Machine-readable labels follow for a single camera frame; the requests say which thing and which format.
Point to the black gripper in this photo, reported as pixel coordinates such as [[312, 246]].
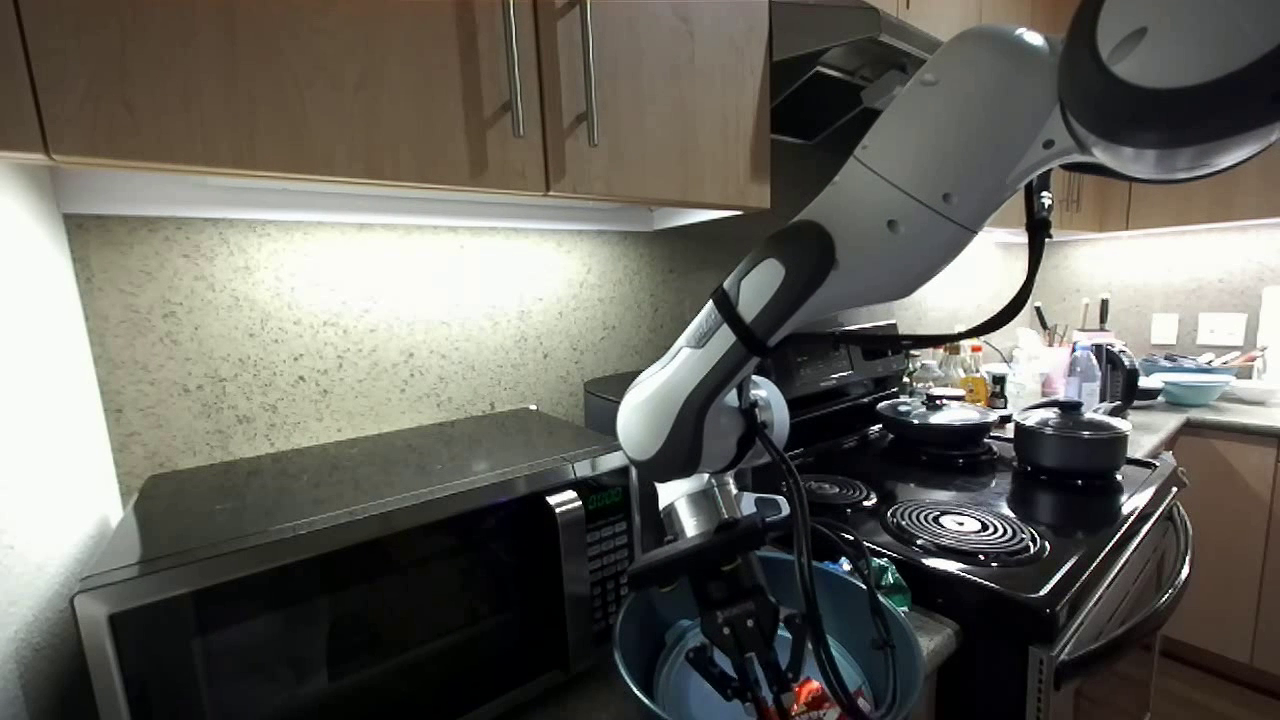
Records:
[[747, 607]]

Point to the blue snack packet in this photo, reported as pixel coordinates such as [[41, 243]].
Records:
[[835, 565]]

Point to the green pistachio packet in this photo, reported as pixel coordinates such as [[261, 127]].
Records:
[[893, 586]]

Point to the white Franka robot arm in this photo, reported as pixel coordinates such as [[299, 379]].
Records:
[[932, 173]]

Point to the small light blue bowl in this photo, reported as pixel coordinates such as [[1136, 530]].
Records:
[[684, 680]]

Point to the large dark blue bowl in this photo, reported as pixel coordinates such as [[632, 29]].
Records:
[[640, 655]]

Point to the black coil stove burner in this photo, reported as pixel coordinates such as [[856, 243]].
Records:
[[964, 530], [843, 493]]

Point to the black frying pan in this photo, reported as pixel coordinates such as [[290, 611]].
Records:
[[940, 422]]

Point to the black electric stove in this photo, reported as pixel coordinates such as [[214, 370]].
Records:
[[1066, 560]]

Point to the yellow condiment bottle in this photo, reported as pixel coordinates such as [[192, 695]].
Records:
[[976, 384]]

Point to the black lidded pot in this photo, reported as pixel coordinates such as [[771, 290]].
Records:
[[1070, 441]]

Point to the white utensil holder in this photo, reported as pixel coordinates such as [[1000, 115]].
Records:
[[1033, 375]]

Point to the steel black microwave oven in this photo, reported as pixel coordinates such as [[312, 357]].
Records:
[[360, 586]]

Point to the clear water bottle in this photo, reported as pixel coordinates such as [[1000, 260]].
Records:
[[1080, 380]]

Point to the steel electric kettle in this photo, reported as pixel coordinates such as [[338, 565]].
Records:
[[1111, 364]]

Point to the wooden base cabinet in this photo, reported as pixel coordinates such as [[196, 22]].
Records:
[[1232, 544]]

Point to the teal dish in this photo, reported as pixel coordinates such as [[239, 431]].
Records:
[[1194, 388]]

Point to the wooden cabinet door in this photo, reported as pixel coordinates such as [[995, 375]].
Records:
[[682, 92], [266, 86]]

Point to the steel range hood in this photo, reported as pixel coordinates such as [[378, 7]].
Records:
[[823, 80]]

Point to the white under-cabinet light strip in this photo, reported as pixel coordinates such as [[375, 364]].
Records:
[[401, 203]]

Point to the wooden end cabinet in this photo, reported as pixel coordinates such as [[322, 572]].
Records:
[[18, 65]]

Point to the small white wall outlet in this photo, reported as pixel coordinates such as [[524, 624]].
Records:
[[1166, 329]]

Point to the wide white wall outlet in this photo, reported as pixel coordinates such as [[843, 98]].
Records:
[[1222, 329]]

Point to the wooden wall cabinet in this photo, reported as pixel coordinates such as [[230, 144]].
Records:
[[1175, 203]]

